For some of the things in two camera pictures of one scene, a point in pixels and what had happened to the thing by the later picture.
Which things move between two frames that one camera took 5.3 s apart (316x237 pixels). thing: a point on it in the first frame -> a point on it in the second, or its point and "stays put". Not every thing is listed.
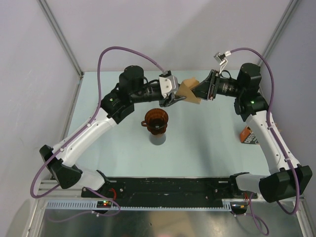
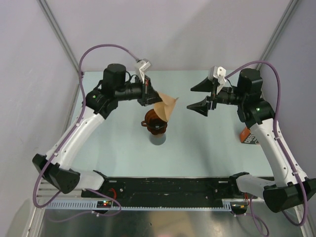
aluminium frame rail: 59,193 stays put
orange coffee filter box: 247,136 stays put
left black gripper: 169,100 -> 150,96
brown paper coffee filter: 184,90 -> 164,109
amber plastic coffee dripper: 156,120 stays put
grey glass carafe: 157,139 stays put
